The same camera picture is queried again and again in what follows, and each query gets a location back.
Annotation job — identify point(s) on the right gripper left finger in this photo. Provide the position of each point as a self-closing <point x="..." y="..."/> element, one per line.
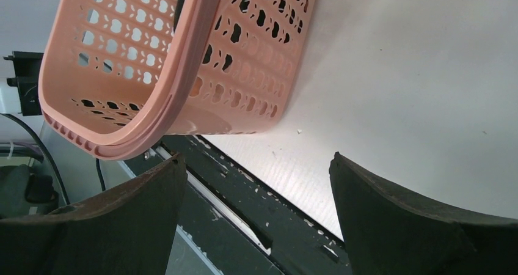
<point x="128" y="229"/>

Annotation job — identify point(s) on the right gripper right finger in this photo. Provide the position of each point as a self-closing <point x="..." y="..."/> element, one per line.
<point x="389" y="229"/>

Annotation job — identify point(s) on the plain black sock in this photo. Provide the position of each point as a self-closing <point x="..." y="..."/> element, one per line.
<point x="177" y="14"/>

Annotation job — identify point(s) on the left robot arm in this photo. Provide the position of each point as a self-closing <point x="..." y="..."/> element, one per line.
<point x="19" y="94"/>

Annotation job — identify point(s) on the pink plastic basket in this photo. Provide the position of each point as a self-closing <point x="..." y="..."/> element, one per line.
<point x="115" y="78"/>

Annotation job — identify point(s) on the black mounting rail base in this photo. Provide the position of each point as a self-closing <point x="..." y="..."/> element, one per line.
<point x="238" y="224"/>

